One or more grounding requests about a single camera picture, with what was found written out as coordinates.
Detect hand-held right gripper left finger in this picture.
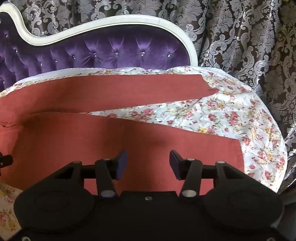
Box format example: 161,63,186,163
54,150,128,198

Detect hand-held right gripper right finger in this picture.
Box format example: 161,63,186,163
169,150,244,198

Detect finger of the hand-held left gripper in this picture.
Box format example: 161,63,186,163
0,152,14,176

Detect terracotta red pants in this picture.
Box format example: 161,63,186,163
0,74,246,197

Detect floral bed sheet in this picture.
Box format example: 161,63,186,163
0,65,287,241

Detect grey damask curtain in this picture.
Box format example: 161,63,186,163
0,0,296,205

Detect purple tufted headboard white frame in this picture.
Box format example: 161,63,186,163
0,2,199,92

